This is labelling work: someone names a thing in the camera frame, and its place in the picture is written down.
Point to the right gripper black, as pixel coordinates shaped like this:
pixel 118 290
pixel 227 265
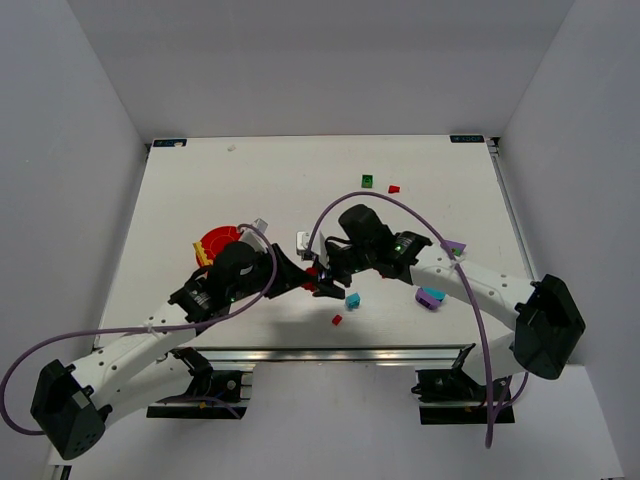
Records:
pixel 332 262

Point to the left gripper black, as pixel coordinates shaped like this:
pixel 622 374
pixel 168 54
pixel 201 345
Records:
pixel 276 270

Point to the large red rounded lego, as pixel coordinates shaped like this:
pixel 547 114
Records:
pixel 312 279

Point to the long yellow lego plate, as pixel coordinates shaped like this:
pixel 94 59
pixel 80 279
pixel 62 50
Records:
pixel 202 255

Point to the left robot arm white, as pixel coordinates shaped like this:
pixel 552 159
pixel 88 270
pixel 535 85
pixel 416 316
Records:
pixel 74 404

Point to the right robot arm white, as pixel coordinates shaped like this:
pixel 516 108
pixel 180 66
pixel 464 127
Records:
pixel 543 321

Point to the small teal lego brick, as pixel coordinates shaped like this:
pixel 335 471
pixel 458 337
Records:
pixel 353 301

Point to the orange round divided container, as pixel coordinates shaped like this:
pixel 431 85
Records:
pixel 218 238

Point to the purple lego under teal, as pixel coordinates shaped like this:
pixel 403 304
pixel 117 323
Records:
pixel 426 300

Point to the dark green lego brick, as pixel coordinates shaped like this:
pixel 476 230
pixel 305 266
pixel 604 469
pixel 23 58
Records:
pixel 367 181

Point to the purple lego right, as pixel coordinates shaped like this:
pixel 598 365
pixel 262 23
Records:
pixel 453 247

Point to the left blue table label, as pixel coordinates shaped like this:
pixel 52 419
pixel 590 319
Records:
pixel 169 143

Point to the blue table label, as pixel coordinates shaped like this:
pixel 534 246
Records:
pixel 464 139
pixel 169 143

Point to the right blue table label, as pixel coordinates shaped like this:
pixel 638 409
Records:
pixel 464 139

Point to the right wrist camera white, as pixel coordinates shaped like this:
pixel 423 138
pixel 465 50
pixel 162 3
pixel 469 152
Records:
pixel 312 249

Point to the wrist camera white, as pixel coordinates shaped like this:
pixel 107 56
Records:
pixel 312 249
pixel 253 236

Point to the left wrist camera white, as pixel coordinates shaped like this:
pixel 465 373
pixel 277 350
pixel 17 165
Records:
pixel 253 236

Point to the table front metal rail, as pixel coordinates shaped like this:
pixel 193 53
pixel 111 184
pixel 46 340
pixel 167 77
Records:
pixel 424 357

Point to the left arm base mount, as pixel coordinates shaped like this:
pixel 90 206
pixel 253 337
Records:
pixel 213 393

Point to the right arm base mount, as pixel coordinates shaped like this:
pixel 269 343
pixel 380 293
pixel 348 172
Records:
pixel 449 396

